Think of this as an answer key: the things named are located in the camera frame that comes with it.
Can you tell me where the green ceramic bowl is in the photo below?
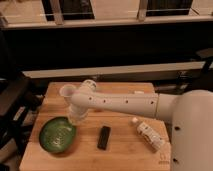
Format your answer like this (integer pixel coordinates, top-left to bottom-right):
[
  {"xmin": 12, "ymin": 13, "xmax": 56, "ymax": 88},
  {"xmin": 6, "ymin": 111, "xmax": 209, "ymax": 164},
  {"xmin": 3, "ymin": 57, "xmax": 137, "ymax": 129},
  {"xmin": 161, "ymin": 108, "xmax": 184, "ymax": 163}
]
[{"xmin": 39, "ymin": 117, "xmax": 76, "ymax": 154}]

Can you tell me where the black chair right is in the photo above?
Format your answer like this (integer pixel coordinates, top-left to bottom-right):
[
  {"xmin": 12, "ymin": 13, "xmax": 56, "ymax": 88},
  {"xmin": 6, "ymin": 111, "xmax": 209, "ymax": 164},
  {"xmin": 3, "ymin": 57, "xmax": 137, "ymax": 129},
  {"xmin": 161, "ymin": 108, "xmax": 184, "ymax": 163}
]
[{"xmin": 173, "ymin": 47, "xmax": 213, "ymax": 95}]

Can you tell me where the translucent plastic cup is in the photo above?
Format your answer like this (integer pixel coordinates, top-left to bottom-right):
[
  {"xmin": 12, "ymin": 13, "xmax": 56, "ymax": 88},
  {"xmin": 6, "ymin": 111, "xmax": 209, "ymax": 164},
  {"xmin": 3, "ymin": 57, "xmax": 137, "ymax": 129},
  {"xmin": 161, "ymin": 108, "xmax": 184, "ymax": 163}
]
[{"xmin": 59, "ymin": 84, "xmax": 77, "ymax": 104}]

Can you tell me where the black chair left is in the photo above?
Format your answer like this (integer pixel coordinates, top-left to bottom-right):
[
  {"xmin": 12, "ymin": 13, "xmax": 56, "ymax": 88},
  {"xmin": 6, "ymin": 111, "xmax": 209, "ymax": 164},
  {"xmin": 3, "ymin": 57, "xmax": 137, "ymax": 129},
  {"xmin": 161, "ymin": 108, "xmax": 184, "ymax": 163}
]
[{"xmin": 0, "ymin": 76, "xmax": 42, "ymax": 154}]

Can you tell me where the black remote control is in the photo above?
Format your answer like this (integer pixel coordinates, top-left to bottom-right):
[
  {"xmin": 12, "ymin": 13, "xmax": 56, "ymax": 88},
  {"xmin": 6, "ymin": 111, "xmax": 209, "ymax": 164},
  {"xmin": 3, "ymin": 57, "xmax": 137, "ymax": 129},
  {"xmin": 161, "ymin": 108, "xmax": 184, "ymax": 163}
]
[{"xmin": 97, "ymin": 126, "xmax": 111, "ymax": 150}]

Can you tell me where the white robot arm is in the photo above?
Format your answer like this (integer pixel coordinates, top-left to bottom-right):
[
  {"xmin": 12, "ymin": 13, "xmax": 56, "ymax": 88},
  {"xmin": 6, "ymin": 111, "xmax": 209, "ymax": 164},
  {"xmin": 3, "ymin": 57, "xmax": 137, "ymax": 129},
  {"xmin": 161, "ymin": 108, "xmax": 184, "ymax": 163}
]
[{"xmin": 68, "ymin": 80, "xmax": 213, "ymax": 171}]

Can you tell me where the white plastic bottle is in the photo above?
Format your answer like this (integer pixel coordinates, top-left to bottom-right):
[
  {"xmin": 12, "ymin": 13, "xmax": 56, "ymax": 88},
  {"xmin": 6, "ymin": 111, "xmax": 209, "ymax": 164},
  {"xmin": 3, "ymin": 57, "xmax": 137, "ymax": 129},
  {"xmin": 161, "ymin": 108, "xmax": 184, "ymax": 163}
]
[{"xmin": 131, "ymin": 117, "xmax": 165, "ymax": 151}]

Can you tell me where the black chair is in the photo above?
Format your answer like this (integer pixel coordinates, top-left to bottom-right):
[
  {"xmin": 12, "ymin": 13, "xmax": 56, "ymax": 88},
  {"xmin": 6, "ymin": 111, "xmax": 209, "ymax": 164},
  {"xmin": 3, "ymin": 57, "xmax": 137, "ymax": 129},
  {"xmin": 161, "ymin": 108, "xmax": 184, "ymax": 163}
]
[
  {"xmin": 173, "ymin": 47, "xmax": 213, "ymax": 95},
  {"xmin": 0, "ymin": 76, "xmax": 42, "ymax": 154}
]

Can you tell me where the white rectangular sponge block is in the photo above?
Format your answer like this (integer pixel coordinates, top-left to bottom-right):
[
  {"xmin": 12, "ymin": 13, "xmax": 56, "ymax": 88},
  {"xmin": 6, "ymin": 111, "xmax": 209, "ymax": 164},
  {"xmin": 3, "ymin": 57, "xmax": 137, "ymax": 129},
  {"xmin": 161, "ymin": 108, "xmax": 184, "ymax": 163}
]
[{"xmin": 134, "ymin": 91, "xmax": 144, "ymax": 94}]

